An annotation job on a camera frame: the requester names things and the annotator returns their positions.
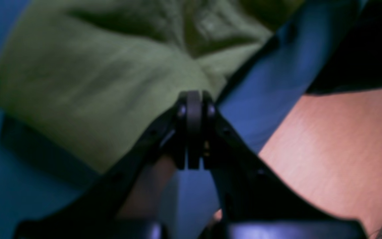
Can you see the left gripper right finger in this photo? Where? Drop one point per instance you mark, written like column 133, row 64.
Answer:
column 255, row 202

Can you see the olive green t-shirt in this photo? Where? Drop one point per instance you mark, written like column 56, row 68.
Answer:
column 92, row 74

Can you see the blue table cloth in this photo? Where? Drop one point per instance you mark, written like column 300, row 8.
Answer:
column 38, row 176

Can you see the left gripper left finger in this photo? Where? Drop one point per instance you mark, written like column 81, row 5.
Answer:
column 93, row 214

